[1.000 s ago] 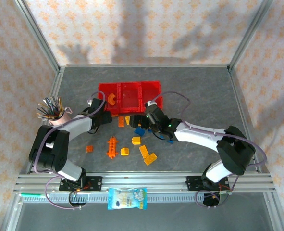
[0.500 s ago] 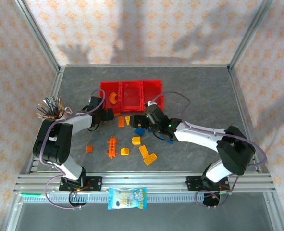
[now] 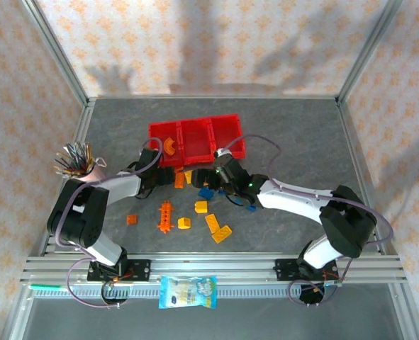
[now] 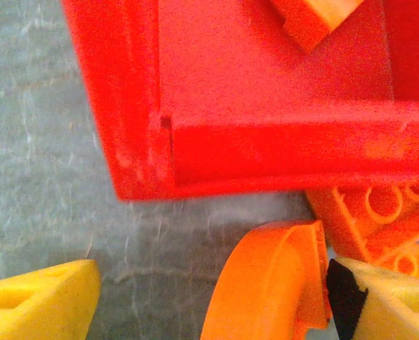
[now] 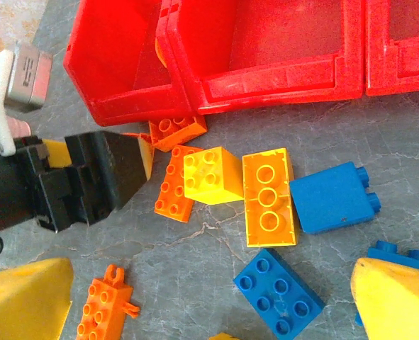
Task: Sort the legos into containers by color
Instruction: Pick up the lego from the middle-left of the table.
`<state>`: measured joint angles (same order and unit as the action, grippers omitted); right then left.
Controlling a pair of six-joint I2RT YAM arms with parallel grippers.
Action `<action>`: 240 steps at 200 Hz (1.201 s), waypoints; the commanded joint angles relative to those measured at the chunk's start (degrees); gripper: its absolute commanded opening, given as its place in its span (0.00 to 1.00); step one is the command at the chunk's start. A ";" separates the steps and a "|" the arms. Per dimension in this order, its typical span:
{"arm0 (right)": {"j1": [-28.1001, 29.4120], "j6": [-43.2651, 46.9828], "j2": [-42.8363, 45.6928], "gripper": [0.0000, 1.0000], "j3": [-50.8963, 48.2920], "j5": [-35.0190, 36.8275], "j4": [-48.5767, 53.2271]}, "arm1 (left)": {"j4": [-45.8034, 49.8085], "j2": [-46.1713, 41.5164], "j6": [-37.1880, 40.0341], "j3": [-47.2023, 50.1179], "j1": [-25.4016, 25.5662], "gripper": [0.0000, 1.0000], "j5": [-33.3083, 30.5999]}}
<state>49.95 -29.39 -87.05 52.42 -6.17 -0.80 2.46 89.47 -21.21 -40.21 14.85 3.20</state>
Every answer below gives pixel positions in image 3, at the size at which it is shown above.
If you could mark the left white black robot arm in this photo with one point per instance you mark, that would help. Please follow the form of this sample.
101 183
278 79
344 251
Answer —
88 212

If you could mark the aluminium rear rail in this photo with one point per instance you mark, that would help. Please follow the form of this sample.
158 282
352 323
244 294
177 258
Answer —
212 97

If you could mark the blue white snack bag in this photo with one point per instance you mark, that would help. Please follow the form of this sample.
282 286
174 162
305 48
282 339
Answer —
188 292

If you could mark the left black mount plate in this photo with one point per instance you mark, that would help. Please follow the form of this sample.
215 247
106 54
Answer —
140 271

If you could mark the orange toothed lego beam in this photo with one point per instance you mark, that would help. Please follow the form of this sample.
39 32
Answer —
166 216

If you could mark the green pen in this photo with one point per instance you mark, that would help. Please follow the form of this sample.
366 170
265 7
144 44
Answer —
46 286

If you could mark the aluminium lower frame beam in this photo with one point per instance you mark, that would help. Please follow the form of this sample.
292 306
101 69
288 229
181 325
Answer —
406 311
17 318

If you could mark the aluminium side rail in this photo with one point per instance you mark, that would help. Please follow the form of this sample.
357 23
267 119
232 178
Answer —
82 124
358 159

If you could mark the small orange lego plate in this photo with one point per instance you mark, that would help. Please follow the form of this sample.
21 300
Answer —
178 169

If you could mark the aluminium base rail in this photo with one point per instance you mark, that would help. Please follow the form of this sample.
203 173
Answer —
212 267

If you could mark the red three-compartment container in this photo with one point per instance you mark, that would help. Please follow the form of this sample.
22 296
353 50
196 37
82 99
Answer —
195 136

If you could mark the pink cup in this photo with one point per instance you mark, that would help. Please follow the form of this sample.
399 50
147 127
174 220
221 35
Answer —
93 173

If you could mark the black mount plate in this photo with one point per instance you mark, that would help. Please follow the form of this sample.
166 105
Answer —
140 271
285 270

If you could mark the yellow sloped lego brick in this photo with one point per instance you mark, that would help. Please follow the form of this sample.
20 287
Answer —
184 223

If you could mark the long yellow lego brick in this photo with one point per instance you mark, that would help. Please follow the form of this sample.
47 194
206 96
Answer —
212 223

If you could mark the right black mount plate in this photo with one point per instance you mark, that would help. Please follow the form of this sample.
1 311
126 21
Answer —
285 270

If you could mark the orange lego brick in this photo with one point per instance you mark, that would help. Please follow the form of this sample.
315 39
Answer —
132 219
179 180

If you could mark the aluminium frame post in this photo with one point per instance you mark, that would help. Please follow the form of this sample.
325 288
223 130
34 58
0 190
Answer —
57 53
367 53

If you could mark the bundle of coloured pens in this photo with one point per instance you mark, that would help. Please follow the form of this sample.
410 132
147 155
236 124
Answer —
75 159

